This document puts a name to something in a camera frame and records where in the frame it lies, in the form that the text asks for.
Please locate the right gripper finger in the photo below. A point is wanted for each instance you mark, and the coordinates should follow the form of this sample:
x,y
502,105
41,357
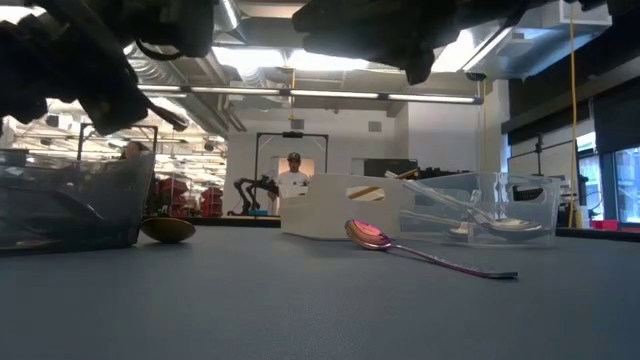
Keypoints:
x,y
417,67

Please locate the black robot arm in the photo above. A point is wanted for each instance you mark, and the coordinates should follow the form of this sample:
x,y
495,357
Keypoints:
x,y
247,192

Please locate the long linear ceiling light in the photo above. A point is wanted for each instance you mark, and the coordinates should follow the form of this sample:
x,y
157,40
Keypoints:
x,y
335,94

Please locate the person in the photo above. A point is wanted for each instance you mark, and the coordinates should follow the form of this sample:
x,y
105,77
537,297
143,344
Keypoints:
x,y
132,149
292,182

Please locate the black cabinet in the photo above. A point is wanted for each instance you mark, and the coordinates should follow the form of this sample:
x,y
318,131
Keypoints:
x,y
385,167

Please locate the smoked grey plastic bin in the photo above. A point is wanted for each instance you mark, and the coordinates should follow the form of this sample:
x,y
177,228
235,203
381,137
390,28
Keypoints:
x,y
125,200

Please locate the black tripod stand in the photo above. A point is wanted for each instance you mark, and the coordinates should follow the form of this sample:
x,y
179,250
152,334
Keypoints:
x,y
538,150

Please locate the red storage shelf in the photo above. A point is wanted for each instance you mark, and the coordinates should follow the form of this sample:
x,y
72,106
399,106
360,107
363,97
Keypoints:
x,y
175,192
212,200

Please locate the white plastic bin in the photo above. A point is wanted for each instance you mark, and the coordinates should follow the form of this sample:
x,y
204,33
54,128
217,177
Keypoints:
x,y
320,210

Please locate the clear plastic bin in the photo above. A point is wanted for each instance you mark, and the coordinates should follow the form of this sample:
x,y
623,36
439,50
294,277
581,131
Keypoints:
x,y
552,220

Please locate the red plastic tray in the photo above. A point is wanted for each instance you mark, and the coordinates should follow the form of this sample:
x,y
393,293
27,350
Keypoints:
x,y
607,224

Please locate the blue-grey table mat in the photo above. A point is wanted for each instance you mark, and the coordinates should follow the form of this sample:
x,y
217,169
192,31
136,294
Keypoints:
x,y
200,310

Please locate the black gantry frame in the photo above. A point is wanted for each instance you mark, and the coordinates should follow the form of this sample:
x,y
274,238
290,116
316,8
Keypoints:
x,y
292,134
80,145

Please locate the grey wall vent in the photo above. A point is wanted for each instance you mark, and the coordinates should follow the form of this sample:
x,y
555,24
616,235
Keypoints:
x,y
297,124
375,126

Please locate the glass window wall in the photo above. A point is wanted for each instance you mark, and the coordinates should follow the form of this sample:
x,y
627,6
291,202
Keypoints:
x,y
627,185

